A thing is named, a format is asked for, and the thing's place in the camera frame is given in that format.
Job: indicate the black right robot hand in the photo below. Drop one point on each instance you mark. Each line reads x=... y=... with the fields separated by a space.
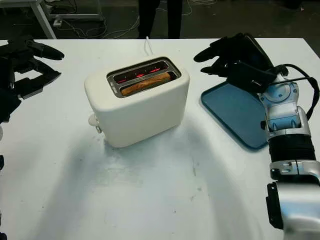
x=252 y=53

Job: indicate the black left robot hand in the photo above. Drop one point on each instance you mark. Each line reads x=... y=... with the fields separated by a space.
x=23 y=62

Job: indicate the browned toast slice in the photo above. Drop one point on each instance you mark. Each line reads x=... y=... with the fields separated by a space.
x=147 y=83

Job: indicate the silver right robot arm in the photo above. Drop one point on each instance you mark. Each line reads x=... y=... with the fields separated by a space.
x=292 y=150

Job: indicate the person in dark trousers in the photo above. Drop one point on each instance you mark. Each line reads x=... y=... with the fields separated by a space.
x=160 y=17

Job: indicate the cream white two-slot toaster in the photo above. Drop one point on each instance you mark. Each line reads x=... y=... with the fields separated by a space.
x=140 y=117

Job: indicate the white power strip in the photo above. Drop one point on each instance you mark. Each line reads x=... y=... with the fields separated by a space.
x=57 y=23

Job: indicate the blue plastic tray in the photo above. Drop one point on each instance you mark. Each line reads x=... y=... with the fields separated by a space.
x=232 y=112

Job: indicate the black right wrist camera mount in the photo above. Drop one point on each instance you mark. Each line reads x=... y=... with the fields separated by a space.
x=250 y=77

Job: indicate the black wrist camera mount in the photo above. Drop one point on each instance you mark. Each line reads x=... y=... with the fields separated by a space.
x=250 y=77
x=7 y=105

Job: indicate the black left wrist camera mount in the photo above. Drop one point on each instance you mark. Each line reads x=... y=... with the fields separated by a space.
x=7 y=105

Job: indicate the white metal table frame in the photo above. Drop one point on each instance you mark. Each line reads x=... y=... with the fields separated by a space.
x=43 y=20

